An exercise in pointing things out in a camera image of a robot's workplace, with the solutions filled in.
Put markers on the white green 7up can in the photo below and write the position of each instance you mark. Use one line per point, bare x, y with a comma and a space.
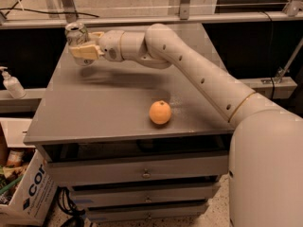
76, 34

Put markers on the white cardboard box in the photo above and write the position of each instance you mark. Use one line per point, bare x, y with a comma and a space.
32, 199

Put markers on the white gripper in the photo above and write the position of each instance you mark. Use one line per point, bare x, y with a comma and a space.
110, 45

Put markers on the metal frame rail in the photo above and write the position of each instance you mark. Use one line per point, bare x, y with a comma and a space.
145, 21

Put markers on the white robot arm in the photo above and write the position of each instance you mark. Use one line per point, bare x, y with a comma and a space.
266, 152

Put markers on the grey drawer cabinet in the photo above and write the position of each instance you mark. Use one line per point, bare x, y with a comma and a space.
93, 128

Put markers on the white pump soap bottle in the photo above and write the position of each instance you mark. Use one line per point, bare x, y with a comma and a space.
12, 84

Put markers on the orange fruit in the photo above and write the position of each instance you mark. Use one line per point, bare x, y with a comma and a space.
160, 112

